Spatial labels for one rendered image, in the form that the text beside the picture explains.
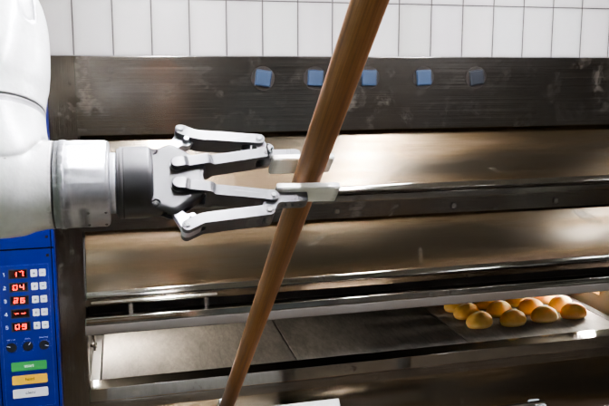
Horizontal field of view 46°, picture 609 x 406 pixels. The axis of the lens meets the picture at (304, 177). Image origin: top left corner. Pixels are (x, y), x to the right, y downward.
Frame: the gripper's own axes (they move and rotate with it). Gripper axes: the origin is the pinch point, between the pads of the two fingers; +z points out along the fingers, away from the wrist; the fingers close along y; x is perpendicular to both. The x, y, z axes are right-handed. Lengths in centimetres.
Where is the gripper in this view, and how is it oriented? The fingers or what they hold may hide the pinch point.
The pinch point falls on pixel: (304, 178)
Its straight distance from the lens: 79.8
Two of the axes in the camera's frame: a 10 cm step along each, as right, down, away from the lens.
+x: 1.9, -5.3, -8.3
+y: 1.5, 8.5, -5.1
